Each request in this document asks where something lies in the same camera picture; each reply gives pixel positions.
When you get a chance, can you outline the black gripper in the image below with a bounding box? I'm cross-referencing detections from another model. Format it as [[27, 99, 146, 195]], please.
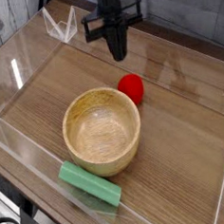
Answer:
[[81, 0, 142, 61]]

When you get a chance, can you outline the red plush fruit green leaf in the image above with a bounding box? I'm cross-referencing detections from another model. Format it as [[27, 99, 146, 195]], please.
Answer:
[[118, 73, 144, 104]]

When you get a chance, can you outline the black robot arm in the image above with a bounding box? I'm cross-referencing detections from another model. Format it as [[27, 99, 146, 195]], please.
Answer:
[[81, 0, 142, 61]]

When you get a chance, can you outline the wooden bowl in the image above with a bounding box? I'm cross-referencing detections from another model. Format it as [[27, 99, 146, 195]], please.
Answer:
[[62, 87, 140, 177]]

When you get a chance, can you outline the green rectangular block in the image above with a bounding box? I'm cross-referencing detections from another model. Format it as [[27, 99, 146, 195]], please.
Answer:
[[58, 161, 122, 207]]

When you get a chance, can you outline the clear acrylic tray enclosure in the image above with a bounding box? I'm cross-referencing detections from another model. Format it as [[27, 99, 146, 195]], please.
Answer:
[[0, 14, 224, 224]]

